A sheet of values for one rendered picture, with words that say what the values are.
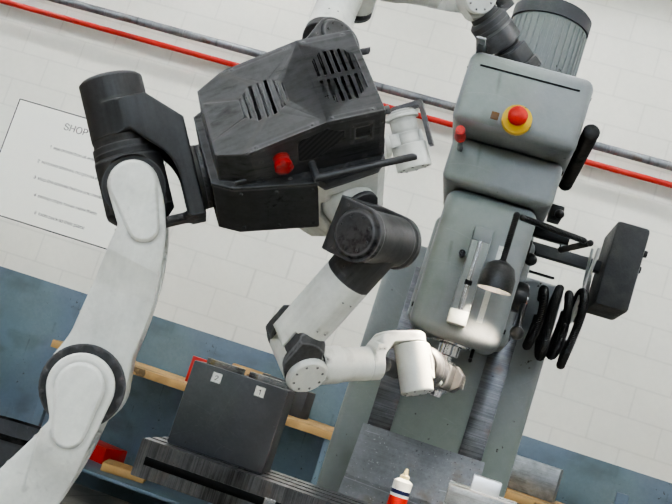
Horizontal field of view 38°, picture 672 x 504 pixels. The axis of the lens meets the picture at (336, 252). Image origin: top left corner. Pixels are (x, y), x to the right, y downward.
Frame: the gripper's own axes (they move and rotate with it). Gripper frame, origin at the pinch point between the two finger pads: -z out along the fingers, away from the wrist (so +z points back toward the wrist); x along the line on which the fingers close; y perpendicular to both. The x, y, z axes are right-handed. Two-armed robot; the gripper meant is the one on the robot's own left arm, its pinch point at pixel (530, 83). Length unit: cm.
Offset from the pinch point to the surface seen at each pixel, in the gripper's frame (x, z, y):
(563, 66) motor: -11.6, -6.0, 18.1
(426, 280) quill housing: 3, -15, -50
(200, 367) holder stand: -21, -2, -95
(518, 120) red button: 23.2, 2.8, -22.1
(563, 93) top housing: 22.6, 0.3, -9.7
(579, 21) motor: -11.5, -0.4, 29.1
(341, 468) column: -41, -53, -82
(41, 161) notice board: -524, 49, -22
